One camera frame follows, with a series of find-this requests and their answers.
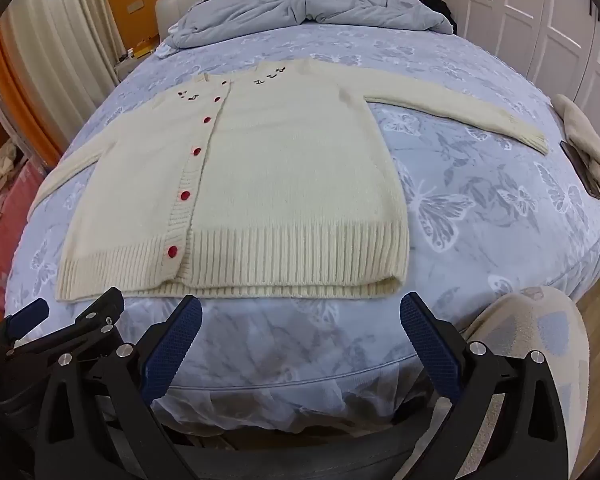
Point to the beige folded cloth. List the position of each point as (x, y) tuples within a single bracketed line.
[(585, 130)]

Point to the white wardrobe doors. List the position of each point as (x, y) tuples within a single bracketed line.
[(530, 10)]

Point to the bedside table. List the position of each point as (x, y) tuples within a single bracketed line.
[(135, 60)]

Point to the cream curtain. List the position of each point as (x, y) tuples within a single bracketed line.
[(55, 50)]

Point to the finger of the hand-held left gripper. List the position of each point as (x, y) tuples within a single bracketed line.
[(27, 317), (97, 312)]

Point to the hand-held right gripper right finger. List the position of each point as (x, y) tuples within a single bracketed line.
[(430, 345)]

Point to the dark rectangular object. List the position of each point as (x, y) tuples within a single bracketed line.
[(582, 174)]

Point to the black bag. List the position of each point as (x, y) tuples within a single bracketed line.
[(437, 10)]

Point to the grey duvet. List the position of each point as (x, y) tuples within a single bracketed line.
[(305, 5)]

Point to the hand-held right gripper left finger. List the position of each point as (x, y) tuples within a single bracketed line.
[(172, 345)]

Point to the pink blanket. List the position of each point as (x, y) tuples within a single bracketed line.
[(10, 225)]

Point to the bed with butterfly sheet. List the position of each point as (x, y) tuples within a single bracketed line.
[(480, 240)]

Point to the white wall socket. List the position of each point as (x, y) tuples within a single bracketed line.
[(136, 6)]

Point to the cream knit cardigan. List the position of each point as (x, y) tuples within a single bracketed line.
[(290, 185)]

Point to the cream crumpled cloth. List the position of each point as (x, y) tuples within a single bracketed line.
[(2, 162)]

